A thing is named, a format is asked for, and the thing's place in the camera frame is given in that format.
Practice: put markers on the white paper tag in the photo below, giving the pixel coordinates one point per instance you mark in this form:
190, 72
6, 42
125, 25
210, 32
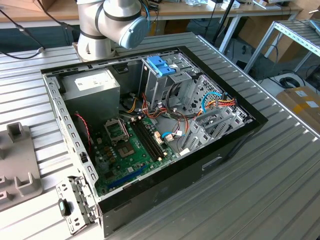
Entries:
184, 151

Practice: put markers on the grey optical drive cage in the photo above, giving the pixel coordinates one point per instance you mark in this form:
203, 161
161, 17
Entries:
152, 87

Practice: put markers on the long wooden desk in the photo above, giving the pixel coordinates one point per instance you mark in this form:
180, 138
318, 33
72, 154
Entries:
200, 11

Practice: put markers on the perforated metal drive cage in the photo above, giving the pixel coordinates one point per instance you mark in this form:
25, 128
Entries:
207, 85

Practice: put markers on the metal slat shelf rack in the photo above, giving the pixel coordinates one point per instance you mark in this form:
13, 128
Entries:
295, 31

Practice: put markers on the grey metal disk bay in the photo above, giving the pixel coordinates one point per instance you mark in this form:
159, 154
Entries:
220, 130

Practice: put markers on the hinged metal card retainer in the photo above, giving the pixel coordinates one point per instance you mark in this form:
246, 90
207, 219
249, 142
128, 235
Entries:
75, 200

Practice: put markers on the small brown cardboard box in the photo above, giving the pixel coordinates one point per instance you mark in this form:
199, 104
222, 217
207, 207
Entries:
46, 3

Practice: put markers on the blue expansion slot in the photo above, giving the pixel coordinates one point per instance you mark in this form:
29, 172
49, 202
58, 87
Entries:
127, 177

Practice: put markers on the blue drive bay latch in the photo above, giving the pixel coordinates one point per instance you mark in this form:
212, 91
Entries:
156, 63
168, 70

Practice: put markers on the black RAM slot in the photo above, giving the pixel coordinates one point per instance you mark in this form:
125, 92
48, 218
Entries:
153, 136
148, 139
145, 141

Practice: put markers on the black open PC case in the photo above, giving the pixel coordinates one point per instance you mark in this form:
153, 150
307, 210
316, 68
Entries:
175, 180

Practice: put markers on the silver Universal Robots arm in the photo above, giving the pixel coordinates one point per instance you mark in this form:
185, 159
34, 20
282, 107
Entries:
92, 25

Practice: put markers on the large brown cardboard box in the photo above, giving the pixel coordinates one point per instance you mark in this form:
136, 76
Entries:
255, 27

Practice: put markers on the grey parts rack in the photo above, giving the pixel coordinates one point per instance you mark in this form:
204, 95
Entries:
16, 160

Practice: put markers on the green motherboard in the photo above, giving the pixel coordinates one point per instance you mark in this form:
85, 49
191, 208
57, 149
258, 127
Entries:
120, 172

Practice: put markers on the grey power supply unit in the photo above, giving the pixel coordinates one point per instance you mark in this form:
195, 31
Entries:
95, 102

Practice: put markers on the cardboard box with labels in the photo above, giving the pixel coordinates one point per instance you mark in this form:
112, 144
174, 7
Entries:
300, 110

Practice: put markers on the black stand pole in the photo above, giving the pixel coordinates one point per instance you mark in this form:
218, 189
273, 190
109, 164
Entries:
226, 15

